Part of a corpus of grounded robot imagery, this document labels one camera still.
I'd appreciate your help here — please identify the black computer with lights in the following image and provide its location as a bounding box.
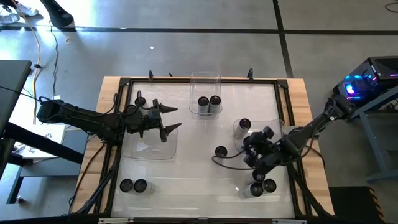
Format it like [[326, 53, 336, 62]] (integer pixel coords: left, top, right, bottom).
[[332, 55, 398, 105]]

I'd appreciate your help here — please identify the yellow floor cable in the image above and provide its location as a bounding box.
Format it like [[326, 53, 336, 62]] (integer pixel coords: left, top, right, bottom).
[[29, 15, 43, 125]]

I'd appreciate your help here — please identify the white red-band soda can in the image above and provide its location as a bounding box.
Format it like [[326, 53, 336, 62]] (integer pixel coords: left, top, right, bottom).
[[119, 178, 135, 194], [133, 178, 156, 195]]

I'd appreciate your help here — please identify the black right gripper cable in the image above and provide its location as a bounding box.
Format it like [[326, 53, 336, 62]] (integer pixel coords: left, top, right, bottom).
[[211, 154, 261, 171]]

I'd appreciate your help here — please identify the white paper sheet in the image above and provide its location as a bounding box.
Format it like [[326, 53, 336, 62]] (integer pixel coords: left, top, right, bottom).
[[12, 124, 67, 159]]

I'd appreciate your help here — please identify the black desk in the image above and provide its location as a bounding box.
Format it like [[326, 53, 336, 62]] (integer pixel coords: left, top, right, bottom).
[[0, 60, 85, 205]]

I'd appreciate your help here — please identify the black table frame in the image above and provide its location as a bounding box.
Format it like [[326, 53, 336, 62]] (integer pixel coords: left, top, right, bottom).
[[105, 75, 313, 218]]

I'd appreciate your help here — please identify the clear plastic bin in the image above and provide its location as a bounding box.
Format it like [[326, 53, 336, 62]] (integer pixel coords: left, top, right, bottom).
[[233, 119, 286, 153], [121, 124, 178, 161], [188, 70, 223, 121]]

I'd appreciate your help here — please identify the person's leg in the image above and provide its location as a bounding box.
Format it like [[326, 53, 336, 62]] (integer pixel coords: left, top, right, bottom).
[[40, 0, 75, 28]]

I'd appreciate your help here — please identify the grey metal stand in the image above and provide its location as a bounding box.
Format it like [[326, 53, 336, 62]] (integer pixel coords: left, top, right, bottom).
[[351, 90, 398, 184]]

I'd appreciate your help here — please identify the black cable bundle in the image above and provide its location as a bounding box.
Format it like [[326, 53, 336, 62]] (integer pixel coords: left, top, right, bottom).
[[70, 141, 124, 215]]

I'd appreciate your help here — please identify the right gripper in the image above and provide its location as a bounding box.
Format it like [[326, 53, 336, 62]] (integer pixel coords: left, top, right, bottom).
[[243, 126, 280, 172]]

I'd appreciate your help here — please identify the black box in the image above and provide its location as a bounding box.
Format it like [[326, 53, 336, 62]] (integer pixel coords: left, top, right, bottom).
[[328, 185, 388, 224]]

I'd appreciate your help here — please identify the person's foot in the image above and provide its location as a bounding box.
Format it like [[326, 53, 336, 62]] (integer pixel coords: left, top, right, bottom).
[[15, 1, 40, 17], [0, 7, 21, 25]]

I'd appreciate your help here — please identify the silver frame bracket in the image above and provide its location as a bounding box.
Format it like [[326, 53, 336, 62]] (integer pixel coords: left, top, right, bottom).
[[272, 219, 308, 224]]

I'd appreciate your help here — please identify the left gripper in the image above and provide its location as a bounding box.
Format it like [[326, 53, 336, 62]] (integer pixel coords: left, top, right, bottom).
[[136, 98, 183, 143]]

